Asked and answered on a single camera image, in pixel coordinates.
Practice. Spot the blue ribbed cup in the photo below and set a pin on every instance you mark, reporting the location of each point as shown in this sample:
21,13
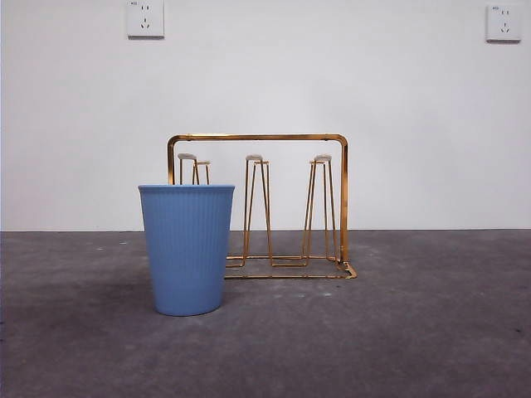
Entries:
186,248

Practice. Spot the white wall socket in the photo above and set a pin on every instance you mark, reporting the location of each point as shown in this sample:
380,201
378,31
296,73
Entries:
145,18
503,24

